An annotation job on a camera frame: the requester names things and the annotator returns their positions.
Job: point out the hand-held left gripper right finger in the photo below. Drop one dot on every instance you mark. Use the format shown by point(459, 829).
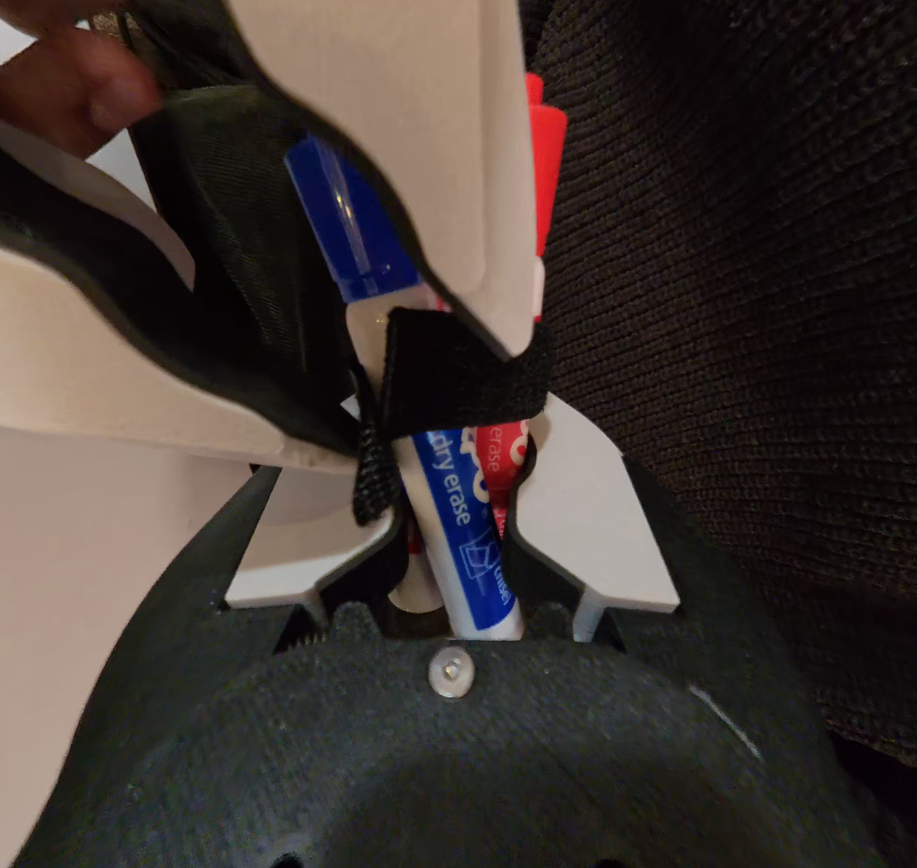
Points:
point(602, 524)

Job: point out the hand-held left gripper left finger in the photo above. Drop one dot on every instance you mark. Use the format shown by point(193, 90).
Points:
point(301, 560)

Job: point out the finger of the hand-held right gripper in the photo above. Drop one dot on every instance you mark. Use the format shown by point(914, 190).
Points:
point(430, 94)
point(107, 366)

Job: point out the red dry erase marker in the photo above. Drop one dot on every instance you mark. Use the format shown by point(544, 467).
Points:
point(415, 588)
point(548, 166)

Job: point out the blue dry erase marker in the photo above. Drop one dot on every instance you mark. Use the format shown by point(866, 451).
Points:
point(344, 223)

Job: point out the person's right hand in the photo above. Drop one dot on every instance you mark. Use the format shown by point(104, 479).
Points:
point(64, 87)

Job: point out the person's dark knit sweater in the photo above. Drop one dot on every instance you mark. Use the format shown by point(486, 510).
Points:
point(716, 309)

